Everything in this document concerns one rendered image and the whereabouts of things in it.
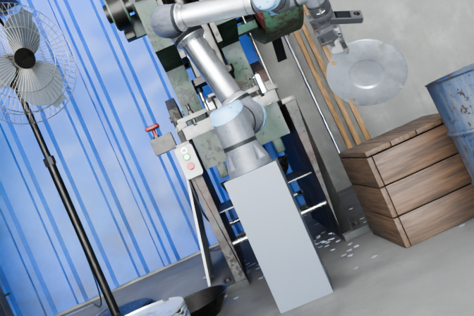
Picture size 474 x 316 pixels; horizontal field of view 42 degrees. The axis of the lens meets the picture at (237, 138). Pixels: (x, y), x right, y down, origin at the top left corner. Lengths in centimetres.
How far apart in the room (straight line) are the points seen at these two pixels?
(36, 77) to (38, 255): 147
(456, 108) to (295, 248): 65
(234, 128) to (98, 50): 222
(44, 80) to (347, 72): 148
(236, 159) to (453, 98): 68
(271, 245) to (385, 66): 78
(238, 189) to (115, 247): 219
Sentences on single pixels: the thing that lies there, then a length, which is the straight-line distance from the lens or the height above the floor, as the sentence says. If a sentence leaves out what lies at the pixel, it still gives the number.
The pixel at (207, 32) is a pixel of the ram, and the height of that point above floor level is 106.
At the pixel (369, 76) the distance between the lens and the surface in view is 232.
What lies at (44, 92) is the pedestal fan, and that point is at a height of 114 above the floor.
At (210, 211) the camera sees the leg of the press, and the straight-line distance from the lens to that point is 255.
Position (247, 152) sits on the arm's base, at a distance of 197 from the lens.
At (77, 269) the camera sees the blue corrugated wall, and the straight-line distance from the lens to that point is 413.
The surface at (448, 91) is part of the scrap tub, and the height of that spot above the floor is 45.
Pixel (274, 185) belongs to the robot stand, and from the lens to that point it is 195.
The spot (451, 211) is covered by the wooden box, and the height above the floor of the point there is 5.
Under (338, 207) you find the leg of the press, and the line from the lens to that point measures 260.
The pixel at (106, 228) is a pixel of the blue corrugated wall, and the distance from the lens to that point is 405.
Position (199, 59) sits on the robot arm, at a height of 87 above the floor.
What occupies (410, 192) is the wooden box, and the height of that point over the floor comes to 17.
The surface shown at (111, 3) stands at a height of 135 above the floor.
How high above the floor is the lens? 55
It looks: 1 degrees up
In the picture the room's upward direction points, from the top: 24 degrees counter-clockwise
